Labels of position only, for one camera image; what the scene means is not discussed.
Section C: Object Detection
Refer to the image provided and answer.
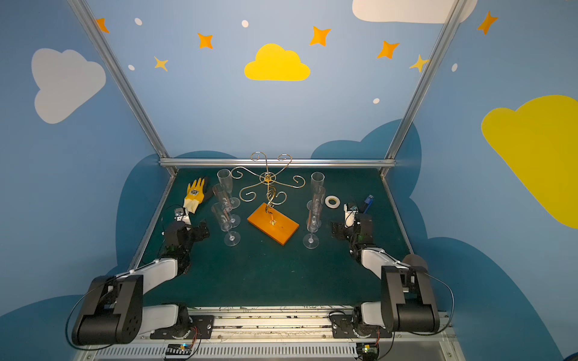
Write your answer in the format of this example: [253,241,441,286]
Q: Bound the yellow black work glove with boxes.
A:
[183,177,213,214]

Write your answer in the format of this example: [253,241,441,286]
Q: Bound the left circuit board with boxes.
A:
[164,343,194,360]

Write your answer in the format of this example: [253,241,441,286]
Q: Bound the aluminium frame right post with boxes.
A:
[380,0,468,180]

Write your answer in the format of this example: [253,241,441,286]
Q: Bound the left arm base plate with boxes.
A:
[150,314,215,340]

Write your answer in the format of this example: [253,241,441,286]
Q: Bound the aluminium frame back bar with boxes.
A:
[160,158,396,168]

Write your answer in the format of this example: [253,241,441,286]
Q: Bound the aluminium frame left post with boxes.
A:
[68,0,170,160]

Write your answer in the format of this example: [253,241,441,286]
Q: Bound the aluminium rail base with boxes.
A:
[75,305,465,360]

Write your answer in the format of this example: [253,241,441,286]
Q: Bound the circuit board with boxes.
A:
[356,343,379,361]
[164,343,194,360]

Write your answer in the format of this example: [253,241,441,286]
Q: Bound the white tape roll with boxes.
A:
[325,195,341,209]

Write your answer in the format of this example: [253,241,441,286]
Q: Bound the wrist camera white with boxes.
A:
[343,203,358,228]
[174,207,191,226]

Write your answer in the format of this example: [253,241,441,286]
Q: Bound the brown cup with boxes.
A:
[402,254,428,273]

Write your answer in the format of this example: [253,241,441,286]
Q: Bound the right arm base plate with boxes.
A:
[328,312,392,339]

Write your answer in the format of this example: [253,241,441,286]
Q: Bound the gold wire glass rack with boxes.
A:
[231,151,306,246]

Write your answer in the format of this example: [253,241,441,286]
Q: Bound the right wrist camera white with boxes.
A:
[343,203,358,228]

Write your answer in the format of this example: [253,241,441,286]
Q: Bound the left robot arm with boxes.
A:
[65,221,210,350]

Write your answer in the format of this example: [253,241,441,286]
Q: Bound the wine glass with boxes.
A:
[306,171,325,210]
[212,184,240,228]
[303,205,321,250]
[211,202,241,247]
[217,169,240,209]
[312,186,325,225]

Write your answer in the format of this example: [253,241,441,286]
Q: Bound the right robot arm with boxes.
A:
[331,213,450,338]

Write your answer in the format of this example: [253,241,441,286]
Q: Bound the aluminium frame post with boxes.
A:
[380,0,468,180]
[68,0,170,160]

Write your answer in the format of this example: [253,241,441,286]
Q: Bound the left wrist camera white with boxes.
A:
[174,207,191,226]

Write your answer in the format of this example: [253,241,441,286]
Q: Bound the right circuit board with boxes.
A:
[356,343,379,361]

